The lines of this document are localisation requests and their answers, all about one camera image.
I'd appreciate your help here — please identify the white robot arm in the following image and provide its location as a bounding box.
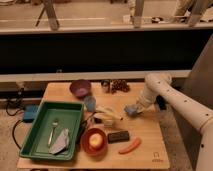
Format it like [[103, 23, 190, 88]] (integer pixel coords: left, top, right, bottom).
[[136, 73, 213, 171]]

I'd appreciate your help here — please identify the bunch of dark grapes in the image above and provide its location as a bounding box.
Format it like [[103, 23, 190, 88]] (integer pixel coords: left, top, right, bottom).
[[111, 79, 130, 93]]

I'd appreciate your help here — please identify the yellow banana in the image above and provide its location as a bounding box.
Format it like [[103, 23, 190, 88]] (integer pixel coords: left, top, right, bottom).
[[95, 106, 123, 120]]

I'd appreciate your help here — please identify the orange carrot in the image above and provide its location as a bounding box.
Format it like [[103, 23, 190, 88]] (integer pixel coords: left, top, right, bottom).
[[118, 137, 142, 154]]

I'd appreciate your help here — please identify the black rectangular block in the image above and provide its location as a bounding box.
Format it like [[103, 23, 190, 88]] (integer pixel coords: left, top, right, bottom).
[[107, 131, 130, 143]]

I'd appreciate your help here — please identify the yellow apple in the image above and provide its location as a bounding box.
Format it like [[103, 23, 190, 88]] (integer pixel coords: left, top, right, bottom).
[[89, 133, 103, 149]]

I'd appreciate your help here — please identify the grey cabinet side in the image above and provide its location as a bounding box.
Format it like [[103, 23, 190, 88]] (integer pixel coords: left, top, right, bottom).
[[174, 34, 213, 171]]

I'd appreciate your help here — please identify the purple bowl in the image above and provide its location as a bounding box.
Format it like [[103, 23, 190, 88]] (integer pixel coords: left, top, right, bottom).
[[70, 79, 91, 98]]

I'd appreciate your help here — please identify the metal fork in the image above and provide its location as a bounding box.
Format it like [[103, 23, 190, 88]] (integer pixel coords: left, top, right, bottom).
[[47, 119, 59, 147]]

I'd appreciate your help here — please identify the grey folded cloth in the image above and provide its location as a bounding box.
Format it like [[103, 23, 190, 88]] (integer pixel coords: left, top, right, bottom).
[[49, 128, 69, 154]]

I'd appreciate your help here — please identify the green plastic tray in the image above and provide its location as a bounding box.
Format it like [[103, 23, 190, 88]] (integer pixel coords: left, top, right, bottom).
[[20, 101, 84, 161]]

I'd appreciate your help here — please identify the blue power box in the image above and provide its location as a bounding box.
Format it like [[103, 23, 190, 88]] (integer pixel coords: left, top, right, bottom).
[[23, 105, 38, 123]]

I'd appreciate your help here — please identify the black cable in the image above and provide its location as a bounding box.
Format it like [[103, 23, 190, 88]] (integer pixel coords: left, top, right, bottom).
[[4, 89, 25, 150]]

